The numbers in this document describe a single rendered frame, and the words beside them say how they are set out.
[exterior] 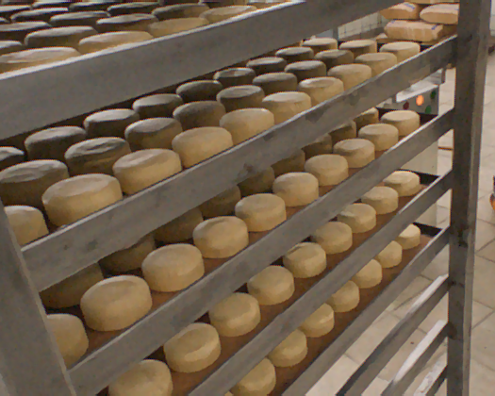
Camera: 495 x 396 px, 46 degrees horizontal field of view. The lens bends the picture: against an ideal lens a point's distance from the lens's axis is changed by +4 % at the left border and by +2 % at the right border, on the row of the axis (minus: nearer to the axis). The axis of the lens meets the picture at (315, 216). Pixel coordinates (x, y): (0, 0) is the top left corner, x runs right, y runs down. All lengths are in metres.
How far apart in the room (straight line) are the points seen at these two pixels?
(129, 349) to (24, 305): 0.11
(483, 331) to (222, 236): 1.91
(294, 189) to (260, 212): 0.06
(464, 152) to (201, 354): 0.45
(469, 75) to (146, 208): 0.49
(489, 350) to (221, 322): 1.79
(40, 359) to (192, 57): 0.21
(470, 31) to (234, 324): 0.45
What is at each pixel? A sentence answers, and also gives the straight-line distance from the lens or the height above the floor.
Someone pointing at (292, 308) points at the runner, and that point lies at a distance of 0.56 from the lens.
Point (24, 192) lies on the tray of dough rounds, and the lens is 0.47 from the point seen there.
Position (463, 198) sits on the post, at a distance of 0.83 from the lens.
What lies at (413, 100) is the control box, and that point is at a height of 0.82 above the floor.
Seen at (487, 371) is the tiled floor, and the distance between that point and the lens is 2.19.
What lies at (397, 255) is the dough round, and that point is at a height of 1.06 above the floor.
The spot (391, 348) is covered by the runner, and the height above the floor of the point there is 0.96.
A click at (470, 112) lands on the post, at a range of 0.78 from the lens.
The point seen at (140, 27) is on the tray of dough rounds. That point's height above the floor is 1.42.
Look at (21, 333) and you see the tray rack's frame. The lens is 0.34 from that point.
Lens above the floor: 1.49
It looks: 28 degrees down
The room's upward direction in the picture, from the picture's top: 6 degrees counter-clockwise
